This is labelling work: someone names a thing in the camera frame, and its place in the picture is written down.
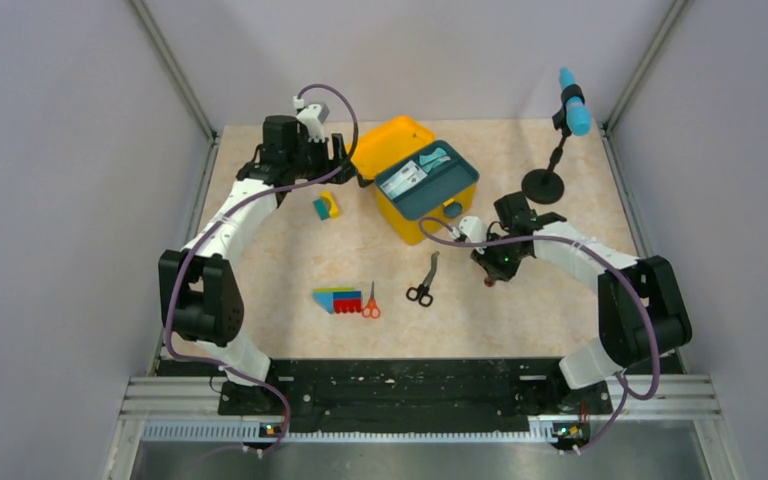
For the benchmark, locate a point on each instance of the orange handled scissors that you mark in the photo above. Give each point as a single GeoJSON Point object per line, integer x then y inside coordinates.
{"type": "Point", "coordinates": [371, 309]}

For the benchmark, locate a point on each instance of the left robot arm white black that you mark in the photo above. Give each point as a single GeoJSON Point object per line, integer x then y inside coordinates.
{"type": "Point", "coordinates": [200, 297]}

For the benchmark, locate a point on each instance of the yellow plastic medicine box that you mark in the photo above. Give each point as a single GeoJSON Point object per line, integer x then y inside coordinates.
{"type": "Point", "coordinates": [384, 146]}

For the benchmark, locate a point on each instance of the white blue wipe sachets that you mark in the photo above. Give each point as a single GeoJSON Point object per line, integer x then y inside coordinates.
{"type": "Point", "coordinates": [404, 179]}

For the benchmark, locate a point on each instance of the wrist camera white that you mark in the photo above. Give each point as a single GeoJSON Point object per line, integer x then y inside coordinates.
{"type": "Point", "coordinates": [470, 229]}
{"type": "Point", "coordinates": [313, 117]}

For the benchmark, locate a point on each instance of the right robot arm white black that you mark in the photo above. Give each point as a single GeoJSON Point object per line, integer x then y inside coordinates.
{"type": "Point", "coordinates": [640, 308]}

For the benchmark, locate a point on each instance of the teal divided tray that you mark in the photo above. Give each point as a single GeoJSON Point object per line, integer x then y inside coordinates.
{"type": "Point", "coordinates": [438, 189]}

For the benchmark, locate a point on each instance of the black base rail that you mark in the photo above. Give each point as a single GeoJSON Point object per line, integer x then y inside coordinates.
{"type": "Point", "coordinates": [415, 396]}

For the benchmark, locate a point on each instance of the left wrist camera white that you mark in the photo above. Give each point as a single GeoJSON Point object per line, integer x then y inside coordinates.
{"type": "Point", "coordinates": [313, 117]}

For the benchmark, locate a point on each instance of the blue microphone on stand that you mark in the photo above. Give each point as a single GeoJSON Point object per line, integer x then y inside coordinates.
{"type": "Point", "coordinates": [545, 186]}

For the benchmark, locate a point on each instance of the black handled scissors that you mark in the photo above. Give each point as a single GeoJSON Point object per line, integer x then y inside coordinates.
{"type": "Point", "coordinates": [420, 294]}

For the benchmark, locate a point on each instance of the light blue plaster strip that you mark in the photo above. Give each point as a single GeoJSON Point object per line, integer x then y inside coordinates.
{"type": "Point", "coordinates": [429, 167]}

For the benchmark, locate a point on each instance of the colourful stacked card pack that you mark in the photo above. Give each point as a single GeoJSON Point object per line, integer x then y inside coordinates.
{"type": "Point", "coordinates": [339, 300]}

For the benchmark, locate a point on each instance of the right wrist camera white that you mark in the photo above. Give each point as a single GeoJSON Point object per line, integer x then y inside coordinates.
{"type": "Point", "coordinates": [470, 229]}

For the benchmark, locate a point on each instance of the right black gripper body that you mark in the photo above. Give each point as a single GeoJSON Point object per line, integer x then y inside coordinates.
{"type": "Point", "coordinates": [502, 259]}

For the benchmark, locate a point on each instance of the yellow teal tape roll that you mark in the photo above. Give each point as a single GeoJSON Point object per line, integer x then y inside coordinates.
{"type": "Point", "coordinates": [326, 206]}

